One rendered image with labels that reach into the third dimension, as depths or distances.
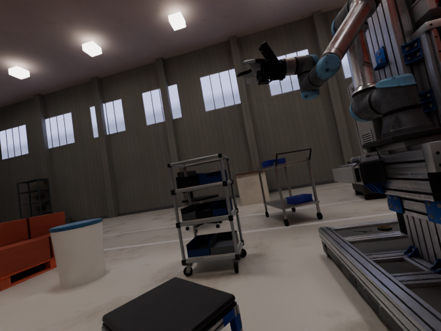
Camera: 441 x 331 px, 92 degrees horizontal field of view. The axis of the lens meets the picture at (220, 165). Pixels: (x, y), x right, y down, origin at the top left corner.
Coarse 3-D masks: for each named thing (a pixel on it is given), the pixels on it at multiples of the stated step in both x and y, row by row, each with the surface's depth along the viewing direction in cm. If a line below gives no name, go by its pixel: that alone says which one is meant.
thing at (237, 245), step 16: (192, 160) 186; (192, 176) 222; (208, 176) 218; (224, 176) 180; (176, 192) 188; (176, 208) 188; (192, 208) 220; (208, 208) 208; (224, 208) 184; (176, 224) 186; (192, 224) 184; (192, 240) 205; (208, 240) 216; (224, 240) 207; (240, 240) 212; (192, 256) 188; (208, 256) 183; (224, 256) 178; (240, 256) 208
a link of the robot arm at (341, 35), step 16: (352, 0) 88; (368, 0) 81; (352, 16) 82; (368, 16) 84; (336, 32) 84; (352, 32) 80; (336, 48) 80; (320, 64) 78; (336, 64) 77; (320, 80) 83
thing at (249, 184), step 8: (240, 176) 594; (248, 176) 590; (256, 176) 586; (264, 176) 582; (240, 184) 593; (248, 184) 589; (256, 184) 585; (264, 184) 581; (240, 192) 592; (248, 192) 588; (256, 192) 584; (264, 192) 580; (240, 200) 591; (248, 200) 587; (256, 200) 583
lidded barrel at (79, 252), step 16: (80, 224) 211; (96, 224) 225; (64, 240) 205; (80, 240) 210; (96, 240) 222; (64, 256) 205; (80, 256) 209; (96, 256) 220; (64, 272) 205; (80, 272) 208; (96, 272) 218; (64, 288) 206
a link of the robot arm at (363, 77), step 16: (336, 16) 102; (352, 48) 96; (368, 48) 95; (352, 64) 97; (368, 64) 93; (352, 80) 99; (368, 80) 93; (352, 96) 98; (368, 96) 90; (352, 112) 99; (368, 112) 92
